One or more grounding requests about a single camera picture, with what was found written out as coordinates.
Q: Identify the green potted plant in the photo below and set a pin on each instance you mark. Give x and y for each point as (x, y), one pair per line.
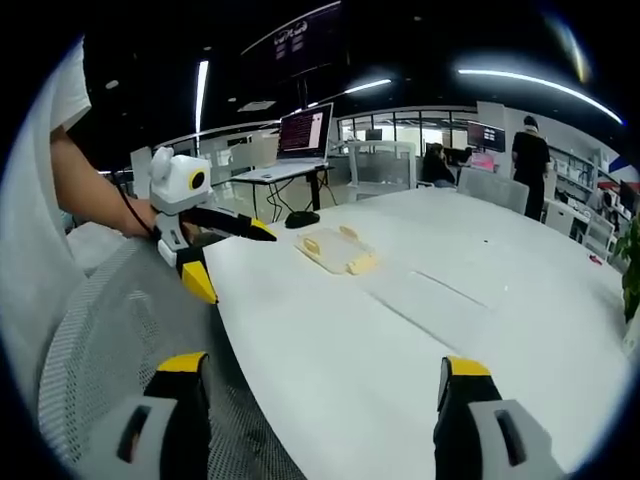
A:
(631, 270)

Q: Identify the person's left hand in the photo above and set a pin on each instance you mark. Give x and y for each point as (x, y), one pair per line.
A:
(141, 220)

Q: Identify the open silver laptop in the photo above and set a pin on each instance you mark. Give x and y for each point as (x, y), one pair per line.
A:
(302, 132)

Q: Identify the dark desktop monitor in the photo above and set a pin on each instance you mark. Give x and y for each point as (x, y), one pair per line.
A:
(486, 137)

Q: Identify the white wall shelving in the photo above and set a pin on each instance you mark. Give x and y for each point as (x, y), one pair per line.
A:
(575, 167)

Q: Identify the small red object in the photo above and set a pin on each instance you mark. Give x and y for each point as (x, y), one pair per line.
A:
(595, 258)

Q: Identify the long ceiling light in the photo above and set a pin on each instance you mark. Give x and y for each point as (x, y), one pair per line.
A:
(369, 86)
(540, 84)
(201, 95)

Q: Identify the grey mesh office chair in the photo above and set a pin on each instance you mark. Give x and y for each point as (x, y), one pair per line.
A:
(120, 320)

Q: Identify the cream plastic buckle part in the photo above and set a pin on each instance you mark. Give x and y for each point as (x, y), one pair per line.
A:
(311, 246)
(362, 264)

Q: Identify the black computer mouse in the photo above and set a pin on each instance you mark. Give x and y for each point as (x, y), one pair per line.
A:
(301, 219)

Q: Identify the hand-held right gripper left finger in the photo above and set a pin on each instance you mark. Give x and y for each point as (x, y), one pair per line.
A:
(165, 430)

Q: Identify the white frame chair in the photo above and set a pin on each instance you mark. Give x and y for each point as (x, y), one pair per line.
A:
(382, 167)

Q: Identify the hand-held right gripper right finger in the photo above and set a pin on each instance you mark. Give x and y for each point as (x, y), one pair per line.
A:
(465, 435)

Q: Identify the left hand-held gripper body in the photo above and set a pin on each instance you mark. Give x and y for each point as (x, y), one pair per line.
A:
(172, 192)

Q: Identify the white standing desk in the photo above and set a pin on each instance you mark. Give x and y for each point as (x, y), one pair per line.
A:
(295, 175)

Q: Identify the person in white shirt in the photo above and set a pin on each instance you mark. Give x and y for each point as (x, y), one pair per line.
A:
(30, 225)

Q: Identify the light grey chair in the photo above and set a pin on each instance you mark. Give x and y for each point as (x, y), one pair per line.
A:
(492, 192)

